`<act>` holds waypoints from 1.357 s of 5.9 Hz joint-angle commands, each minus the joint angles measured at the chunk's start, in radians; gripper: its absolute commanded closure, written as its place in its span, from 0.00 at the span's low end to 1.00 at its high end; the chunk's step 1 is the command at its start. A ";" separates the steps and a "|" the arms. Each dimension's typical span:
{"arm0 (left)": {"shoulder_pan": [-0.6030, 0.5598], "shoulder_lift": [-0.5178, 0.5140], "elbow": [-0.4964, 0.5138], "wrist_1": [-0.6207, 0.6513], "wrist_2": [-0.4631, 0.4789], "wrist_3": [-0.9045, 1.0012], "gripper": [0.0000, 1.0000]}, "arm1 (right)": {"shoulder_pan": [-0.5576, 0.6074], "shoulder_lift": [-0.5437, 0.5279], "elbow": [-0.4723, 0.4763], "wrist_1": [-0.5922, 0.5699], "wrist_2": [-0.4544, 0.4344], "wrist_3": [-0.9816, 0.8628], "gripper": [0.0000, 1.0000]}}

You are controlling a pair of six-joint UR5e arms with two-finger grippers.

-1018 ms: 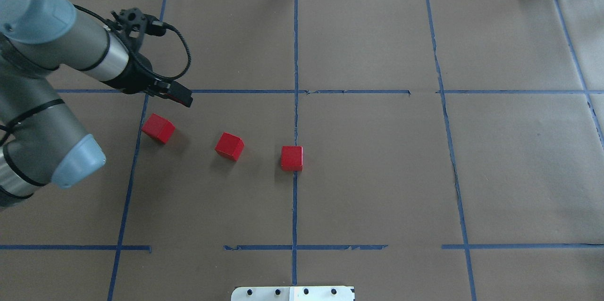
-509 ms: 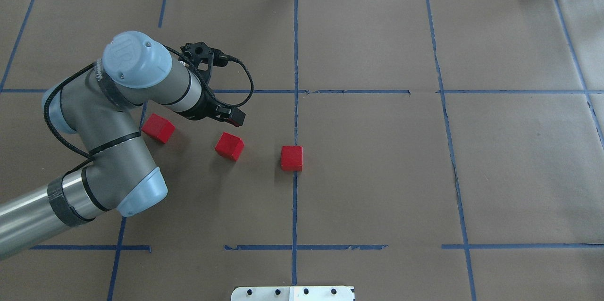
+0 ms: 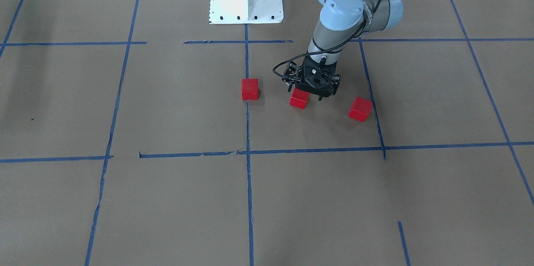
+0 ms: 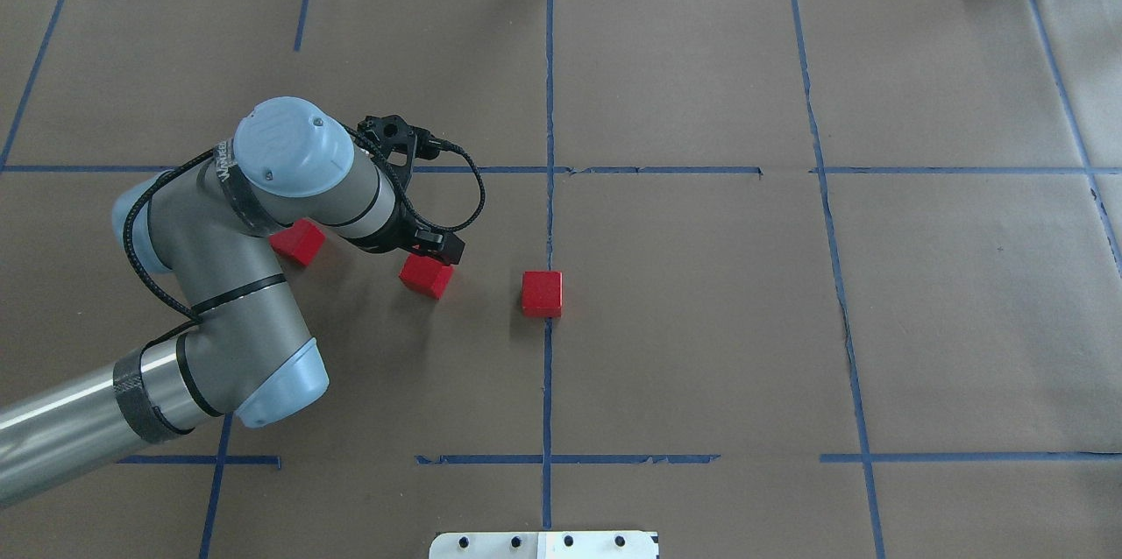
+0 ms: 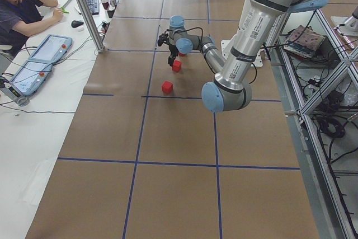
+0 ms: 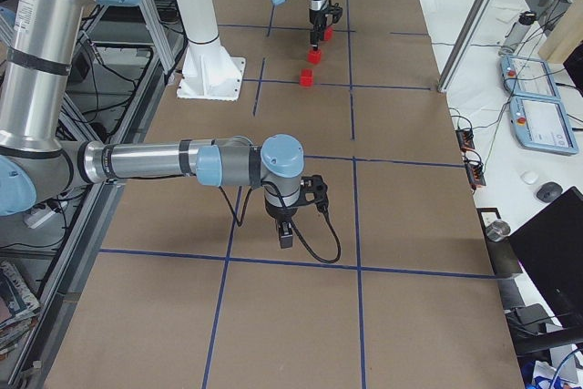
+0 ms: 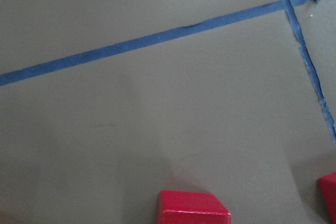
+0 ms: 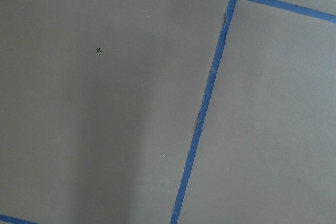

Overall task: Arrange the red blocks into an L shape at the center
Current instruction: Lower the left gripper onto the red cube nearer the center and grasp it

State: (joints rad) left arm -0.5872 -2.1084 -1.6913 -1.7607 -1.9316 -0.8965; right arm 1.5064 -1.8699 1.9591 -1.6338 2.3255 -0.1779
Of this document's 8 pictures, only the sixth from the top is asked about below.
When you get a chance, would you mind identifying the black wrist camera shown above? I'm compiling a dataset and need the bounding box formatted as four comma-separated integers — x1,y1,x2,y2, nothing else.
326,2,343,26
301,174,329,215

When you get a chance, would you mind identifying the upper teach pendant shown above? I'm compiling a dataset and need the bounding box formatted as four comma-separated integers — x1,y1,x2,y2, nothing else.
500,55,560,99

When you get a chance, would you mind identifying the upper orange black adapter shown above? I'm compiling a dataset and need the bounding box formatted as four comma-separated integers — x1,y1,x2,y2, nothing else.
455,128,476,152

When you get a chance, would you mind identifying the stack of magazines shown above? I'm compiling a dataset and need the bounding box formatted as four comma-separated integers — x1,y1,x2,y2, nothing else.
1,260,40,359

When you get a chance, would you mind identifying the white small puck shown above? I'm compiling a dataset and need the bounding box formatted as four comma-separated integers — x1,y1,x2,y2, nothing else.
521,171,539,185

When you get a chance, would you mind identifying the black laptop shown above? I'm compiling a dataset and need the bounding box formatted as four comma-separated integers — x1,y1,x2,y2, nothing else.
509,187,582,327

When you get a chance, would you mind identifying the lower orange black adapter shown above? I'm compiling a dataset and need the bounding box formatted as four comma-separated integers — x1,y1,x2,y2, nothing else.
464,159,486,189

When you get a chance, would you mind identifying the white camera post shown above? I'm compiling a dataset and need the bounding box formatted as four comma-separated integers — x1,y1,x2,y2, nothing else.
176,0,246,101

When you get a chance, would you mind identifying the teach pendant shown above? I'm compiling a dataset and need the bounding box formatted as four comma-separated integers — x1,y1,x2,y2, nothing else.
500,55,560,99
510,96,579,156

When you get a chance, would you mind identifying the orange black adapter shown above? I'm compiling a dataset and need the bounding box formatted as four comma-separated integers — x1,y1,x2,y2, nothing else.
464,159,486,189
455,128,476,152

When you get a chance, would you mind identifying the aluminium frame post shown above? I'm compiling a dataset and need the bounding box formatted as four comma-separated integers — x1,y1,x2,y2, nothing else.
437,0,493,93

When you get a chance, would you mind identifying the lower teach pendant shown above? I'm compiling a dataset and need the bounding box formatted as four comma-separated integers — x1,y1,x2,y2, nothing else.
510,96,579,156

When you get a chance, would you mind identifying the metal cup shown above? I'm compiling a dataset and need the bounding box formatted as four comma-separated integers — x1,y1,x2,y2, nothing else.
485,219,511,242

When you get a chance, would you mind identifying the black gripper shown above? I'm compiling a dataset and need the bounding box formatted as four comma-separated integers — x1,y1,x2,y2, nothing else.
309,8,328,50
265,200,298,249

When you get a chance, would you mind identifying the black computer mouse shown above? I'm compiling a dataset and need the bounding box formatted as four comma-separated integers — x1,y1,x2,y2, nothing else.
536,181,563,203

